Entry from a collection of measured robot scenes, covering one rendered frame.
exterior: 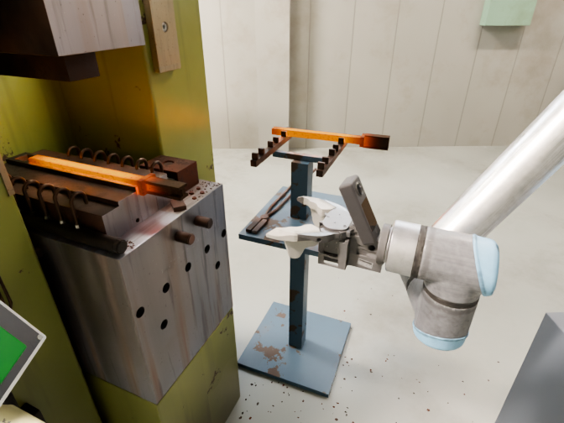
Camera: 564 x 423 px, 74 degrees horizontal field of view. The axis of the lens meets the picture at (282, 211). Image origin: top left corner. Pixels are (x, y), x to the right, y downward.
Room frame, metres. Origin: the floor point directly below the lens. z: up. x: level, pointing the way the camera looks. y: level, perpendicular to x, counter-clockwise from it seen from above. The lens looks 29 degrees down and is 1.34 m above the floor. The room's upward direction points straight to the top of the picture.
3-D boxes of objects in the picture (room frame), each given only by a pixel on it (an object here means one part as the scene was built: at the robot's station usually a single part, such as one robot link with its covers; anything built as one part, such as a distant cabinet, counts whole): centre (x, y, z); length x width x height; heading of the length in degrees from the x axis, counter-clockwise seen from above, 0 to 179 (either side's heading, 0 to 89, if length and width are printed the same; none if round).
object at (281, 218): (1.18, -0.07, 0.66); 0.40 x 0.30 x 0.02; 158
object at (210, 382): (0.86, 0.49, 0.23); 0.56 x 0.38 x 0.47; 67
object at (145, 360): (0.86, 0.49, 0.69); 0.56 x 0.38 x 0.45; 67
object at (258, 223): (1.33, -0.02, 0.68); 0.60 x 0.04 x 0.01; 156
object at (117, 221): (0.81, 0.51, 0.96); 0.42 x 0.20 x 0.09; 67
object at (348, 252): (0.56, -0.13, 0.97); 0.12 x 0.08 x 0.09; 67
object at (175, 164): (0.91, 0.30, 0.95); 0.12 x 0.09 x 0.07; 67
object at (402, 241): (0.53, -0.20, 0.98); 0.10 x 0.05 x 0.09; 157
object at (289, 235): (0.54, -0.02, 0.97); 0.09 x 0.03 x 0.06; 103
